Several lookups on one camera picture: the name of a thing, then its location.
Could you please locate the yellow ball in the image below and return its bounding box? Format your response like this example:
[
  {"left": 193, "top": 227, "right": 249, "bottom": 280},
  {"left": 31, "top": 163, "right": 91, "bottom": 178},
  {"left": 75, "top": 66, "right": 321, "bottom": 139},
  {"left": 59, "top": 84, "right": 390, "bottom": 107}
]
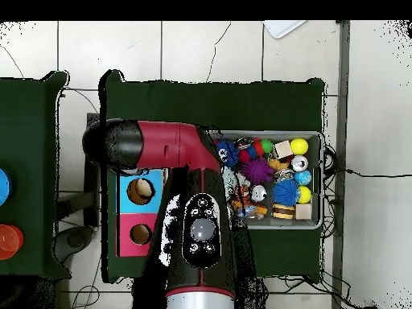
[
  {"left": 290, "top": 137, "right": 309, "bottom": 156},
  {"left": 298, "top": 185, "right": 312, "bottom": 204}
]

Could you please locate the blue disc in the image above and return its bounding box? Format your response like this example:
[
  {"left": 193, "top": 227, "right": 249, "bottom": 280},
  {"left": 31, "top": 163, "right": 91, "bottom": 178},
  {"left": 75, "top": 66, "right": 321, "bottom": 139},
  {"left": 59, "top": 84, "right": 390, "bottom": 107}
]
[{"left": 0, "top": 168, "right": 13, "bottom": 207}]

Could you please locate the purple spiky toy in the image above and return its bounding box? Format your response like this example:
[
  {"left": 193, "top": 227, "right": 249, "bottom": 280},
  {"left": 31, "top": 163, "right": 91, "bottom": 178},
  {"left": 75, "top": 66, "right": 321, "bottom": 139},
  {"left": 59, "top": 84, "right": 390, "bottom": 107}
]
[{"left": 240, "top": 157, "right": 275, "bottom": 185}]

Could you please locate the dark green tablecloth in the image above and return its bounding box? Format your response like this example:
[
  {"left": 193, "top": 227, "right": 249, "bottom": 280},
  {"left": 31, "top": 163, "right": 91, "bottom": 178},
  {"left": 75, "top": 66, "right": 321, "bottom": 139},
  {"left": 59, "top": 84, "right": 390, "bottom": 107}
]
[
  {"left": 99, "top": 69, "right": 326, "bottom": 284},
  {"left": 0, "top": 71, "right": 72, "bottom": 279}
]

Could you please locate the silver drink can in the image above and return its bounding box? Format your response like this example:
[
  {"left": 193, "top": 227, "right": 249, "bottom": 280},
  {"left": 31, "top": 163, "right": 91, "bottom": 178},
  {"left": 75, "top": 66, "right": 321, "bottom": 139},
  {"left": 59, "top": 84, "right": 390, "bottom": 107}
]
[{"left": 290, "top": 154, "right": 309, "bottom": 172}]

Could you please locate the wooden block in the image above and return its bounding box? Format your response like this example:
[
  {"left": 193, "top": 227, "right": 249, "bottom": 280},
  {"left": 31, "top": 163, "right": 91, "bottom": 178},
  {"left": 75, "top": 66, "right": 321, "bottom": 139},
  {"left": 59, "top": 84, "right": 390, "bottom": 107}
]
[
  {"left": 274, "top": 140, "right": 295, "bottom": 159},
  {"left": 295, "top": 203, "right": 312, "bottom": 220}
]

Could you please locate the blue fuzzy toy with eyes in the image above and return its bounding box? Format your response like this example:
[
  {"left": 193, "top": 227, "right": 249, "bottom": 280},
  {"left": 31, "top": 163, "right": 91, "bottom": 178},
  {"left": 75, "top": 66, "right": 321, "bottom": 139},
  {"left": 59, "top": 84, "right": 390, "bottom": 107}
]
[{"left": 216, "top": 139, "right": 240, "bottom": 169}]

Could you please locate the wooden box with three holes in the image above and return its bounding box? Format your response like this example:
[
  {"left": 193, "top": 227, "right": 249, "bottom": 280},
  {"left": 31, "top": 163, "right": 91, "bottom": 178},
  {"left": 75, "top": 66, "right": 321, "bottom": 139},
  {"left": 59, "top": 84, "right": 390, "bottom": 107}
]
[{"left": 115, "top": 167, "right": 168, "bottom": 258}]

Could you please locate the wire mesh bin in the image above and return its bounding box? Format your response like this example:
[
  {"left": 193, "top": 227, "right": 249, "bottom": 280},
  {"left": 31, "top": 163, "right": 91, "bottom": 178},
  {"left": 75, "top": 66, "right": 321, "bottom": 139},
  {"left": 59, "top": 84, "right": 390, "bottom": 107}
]
[{"left": 208, "top": 130, "right": 324, "bottom": 231}]

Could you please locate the red disc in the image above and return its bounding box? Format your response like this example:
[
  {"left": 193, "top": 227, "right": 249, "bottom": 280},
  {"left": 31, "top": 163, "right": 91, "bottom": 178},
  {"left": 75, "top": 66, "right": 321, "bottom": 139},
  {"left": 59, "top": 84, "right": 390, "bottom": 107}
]
[{"left": 0, "top": 224, "right": 24, "bottom": 261}]

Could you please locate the blue spiky pom ball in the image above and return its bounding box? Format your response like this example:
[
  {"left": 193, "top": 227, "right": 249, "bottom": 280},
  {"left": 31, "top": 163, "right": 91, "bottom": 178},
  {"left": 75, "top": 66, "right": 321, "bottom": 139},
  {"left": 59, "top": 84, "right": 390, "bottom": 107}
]
[{"left": 273, "top": 179, "right": 301, "bottom": 208}]

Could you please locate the black cable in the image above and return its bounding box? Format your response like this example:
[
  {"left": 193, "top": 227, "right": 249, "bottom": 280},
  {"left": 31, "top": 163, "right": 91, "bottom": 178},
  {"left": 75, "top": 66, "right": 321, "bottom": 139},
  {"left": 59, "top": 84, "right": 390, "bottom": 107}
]
[{"left": 345, "top": 168, "right": 412, "bottom": 179}]

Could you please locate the white tray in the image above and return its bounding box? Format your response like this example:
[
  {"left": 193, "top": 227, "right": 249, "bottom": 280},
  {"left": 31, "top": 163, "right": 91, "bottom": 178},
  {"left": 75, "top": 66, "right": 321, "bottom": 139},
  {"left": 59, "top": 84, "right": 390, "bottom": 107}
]
[{"left": 262, "top": 20, "right": 307, "bottom": 39}]

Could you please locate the grey floor rail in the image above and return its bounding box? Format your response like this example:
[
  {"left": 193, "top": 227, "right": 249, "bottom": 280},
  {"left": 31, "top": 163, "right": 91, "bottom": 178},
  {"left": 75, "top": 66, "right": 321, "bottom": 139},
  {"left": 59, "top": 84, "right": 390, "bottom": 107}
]
[{"left": 331, "top": 20, "right": 351, "bottom": 309}]

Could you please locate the blue globe ball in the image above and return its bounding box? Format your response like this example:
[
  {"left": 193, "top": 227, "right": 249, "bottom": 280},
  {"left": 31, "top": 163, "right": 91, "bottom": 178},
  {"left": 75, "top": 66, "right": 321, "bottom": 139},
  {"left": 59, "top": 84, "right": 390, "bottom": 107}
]
[{"left": 294, "top": 169, "right": 312, "bottom": 187}]

